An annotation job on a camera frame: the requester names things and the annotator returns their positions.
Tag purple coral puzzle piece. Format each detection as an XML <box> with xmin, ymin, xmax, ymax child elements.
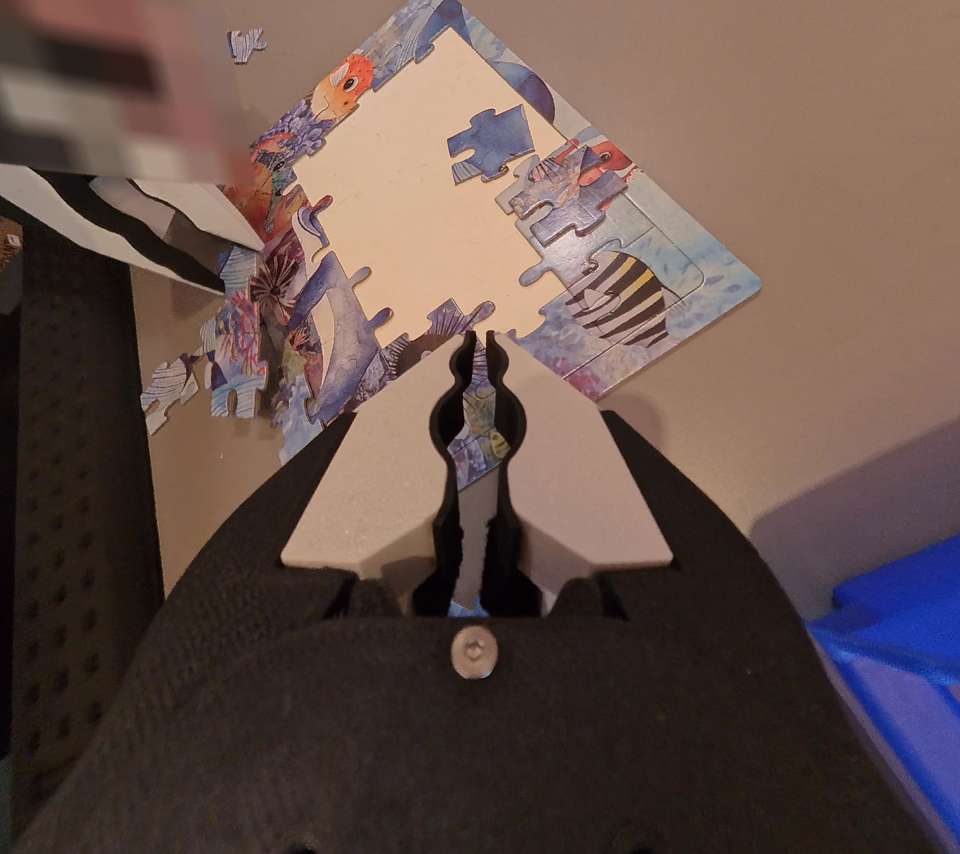
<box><xmin>510</xmin><ymin>141</ymin><xmax>635</xmax><ymax>248</ymax></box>

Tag orange fish puzzle piece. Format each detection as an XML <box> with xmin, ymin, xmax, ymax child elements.
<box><xmin>313</xmin><ymin>55</ymin><xmax>376</xmax><ymax>118</ymax></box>

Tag white blue striped puzzle piece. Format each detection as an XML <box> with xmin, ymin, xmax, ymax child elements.
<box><xmin>140</xmin><ymin>355</ymin><xmax>200</xmax><ymax>437</ymax></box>

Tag joined striped coral puzzle pieces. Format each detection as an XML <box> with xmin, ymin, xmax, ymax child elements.
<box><xmin>198</xmin><ymin>246</ymin><xmax>271</xmax><ymax>420</ymax></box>

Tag blue plastic bin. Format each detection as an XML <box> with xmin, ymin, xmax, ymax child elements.
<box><xmin>802</xmin><ymin>539</ymin><xmax>960</xmax><ymax>854</ymax></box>

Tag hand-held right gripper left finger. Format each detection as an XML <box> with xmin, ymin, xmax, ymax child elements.
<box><xmin>279</xmin><ymin>331</ymin><xmax>481</xmax><ymax>619</ymax></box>

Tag black urchin half puzzle piece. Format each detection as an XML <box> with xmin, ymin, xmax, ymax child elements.
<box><xmin>386</xmin><ymin>299</ymin><xmax>496</xmax><ymax>375</ymax></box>

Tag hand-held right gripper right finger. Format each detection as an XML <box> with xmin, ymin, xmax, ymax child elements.
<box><xmin>484</xmin><ymin>329</ymin><xmax>675</xmax><ymax>619</ymax></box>

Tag ocean jigsaw puzzle board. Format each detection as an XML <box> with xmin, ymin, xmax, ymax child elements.
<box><xmin>217</xmin><ymin>0</ymin><xmax>762</xmax><ymax>473</ymax></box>

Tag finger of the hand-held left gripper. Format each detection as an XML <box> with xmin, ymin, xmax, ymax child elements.
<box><xmin>96</xmin><ymin>177</ymin><xmax>265</xmax><ymax>253</ymax></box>
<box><xmin>0</xmin><ymin>164</ymin><xmax>228</xmax><ymax>294</ymax></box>

